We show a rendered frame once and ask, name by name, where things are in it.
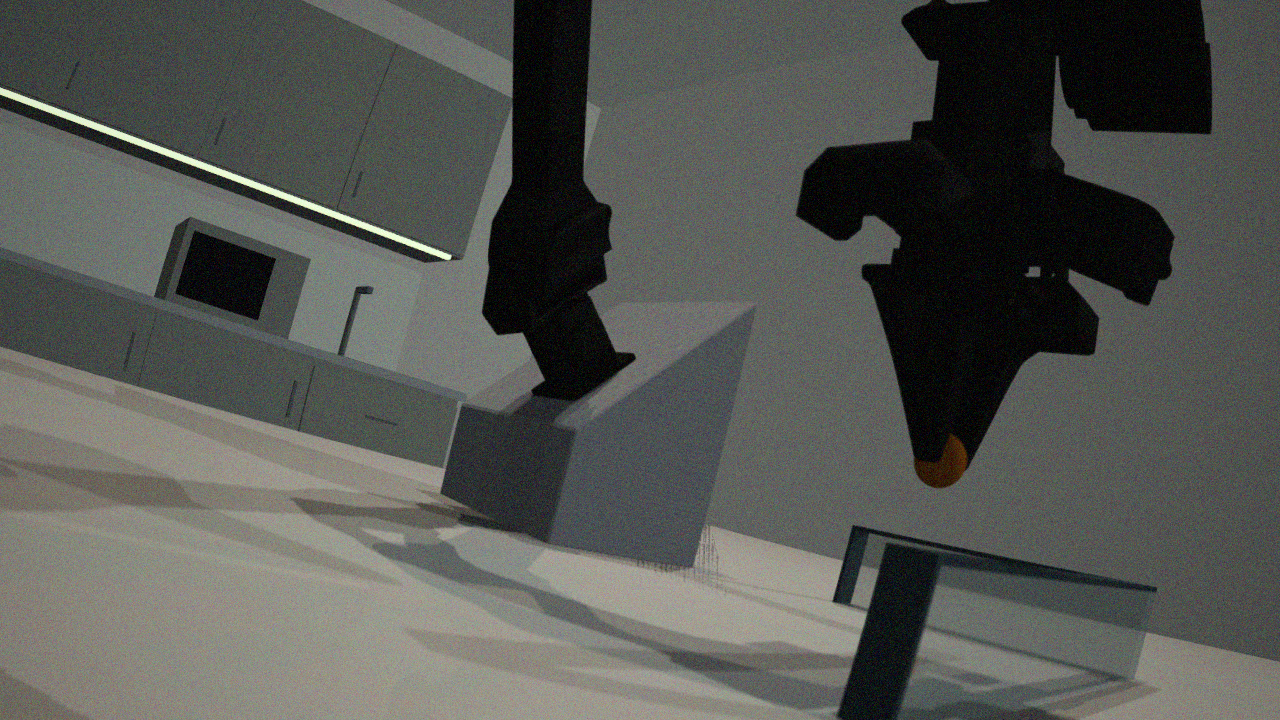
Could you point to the clear glass corner walls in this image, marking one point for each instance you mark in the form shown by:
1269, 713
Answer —
995, 642

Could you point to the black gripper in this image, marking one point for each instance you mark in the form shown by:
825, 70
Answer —
958, 312

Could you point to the brown ball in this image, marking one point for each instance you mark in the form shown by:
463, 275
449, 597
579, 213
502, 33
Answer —
948, 470

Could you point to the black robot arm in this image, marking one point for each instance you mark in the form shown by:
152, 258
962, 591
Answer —
1125, 65

